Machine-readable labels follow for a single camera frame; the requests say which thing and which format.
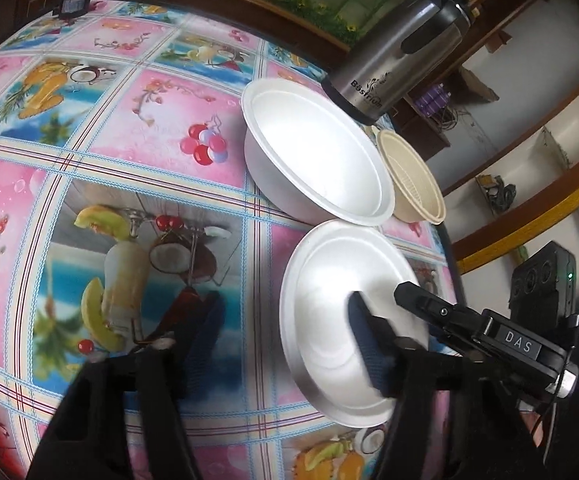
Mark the white foam bowl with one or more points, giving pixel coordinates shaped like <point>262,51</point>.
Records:
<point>309,160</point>

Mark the stainless steel thermos flask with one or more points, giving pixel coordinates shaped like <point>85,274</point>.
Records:
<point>384,60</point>

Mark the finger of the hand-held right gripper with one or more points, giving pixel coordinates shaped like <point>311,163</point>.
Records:
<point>439,312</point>

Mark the beige ribbed plastic bowl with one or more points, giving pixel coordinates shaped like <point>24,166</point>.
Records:
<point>414,185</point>

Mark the small black device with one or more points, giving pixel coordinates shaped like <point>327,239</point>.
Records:
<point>72,5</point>

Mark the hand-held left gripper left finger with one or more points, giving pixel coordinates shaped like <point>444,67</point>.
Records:
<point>202,330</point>

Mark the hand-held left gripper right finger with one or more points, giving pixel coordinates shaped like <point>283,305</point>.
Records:
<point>369,350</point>

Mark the fruit printed tablecloth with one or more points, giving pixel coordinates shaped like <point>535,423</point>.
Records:
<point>119,160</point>

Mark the white round plate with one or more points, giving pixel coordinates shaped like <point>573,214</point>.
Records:
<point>329,285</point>

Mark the purple bottle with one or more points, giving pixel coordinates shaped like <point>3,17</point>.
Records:
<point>438,94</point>
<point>422,102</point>

